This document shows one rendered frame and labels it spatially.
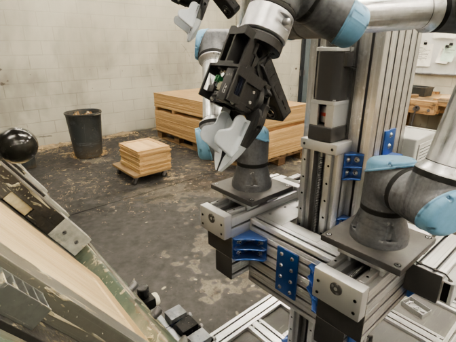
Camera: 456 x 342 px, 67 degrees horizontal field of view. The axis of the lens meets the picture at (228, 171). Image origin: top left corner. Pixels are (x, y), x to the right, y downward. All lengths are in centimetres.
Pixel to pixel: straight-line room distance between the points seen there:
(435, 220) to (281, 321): 125
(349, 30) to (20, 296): 59
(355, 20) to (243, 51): 19
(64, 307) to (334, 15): 58
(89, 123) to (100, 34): 183
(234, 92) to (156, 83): 639
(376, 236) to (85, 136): 464
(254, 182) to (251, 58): 75
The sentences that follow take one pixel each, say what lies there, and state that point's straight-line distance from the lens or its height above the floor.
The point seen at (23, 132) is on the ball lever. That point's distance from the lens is 40.
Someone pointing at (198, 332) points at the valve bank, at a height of 76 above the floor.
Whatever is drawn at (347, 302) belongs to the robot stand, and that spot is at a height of 94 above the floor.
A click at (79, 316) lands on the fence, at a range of 57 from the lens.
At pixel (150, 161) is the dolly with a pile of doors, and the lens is 410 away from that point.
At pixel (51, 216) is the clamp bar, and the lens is 118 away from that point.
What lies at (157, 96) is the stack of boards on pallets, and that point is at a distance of 598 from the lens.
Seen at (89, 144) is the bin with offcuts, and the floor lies 20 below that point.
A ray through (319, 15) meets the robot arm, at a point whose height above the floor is 158.
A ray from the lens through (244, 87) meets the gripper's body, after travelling 50.
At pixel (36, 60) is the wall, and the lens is 611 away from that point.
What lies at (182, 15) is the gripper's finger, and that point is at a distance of 90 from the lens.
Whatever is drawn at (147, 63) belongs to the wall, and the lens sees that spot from 678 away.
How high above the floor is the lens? 153
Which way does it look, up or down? 20 degrees down
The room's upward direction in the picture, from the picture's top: straight up
